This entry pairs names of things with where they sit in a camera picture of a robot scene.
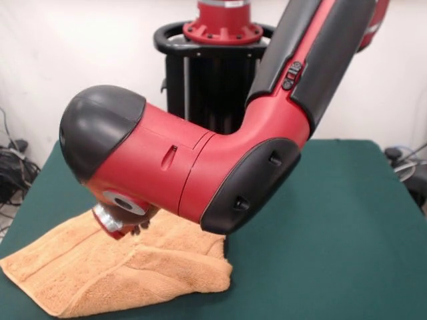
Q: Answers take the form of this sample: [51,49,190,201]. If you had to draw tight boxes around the black cable tangle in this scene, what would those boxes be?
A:
[0,106,41,207]

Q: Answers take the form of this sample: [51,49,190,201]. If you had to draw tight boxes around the grey chair base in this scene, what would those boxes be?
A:
[383,146,427,214]

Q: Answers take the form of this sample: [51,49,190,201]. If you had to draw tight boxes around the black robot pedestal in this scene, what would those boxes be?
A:
[153,21,278,134]

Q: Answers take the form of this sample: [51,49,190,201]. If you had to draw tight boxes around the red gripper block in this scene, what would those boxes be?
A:
[91,208,151,241]

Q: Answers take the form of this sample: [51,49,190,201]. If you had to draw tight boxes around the dark green table cloth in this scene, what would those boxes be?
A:
[0,138,427,320]

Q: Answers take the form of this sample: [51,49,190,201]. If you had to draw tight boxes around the tan terry towel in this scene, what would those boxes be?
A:
[0,208,233,319]

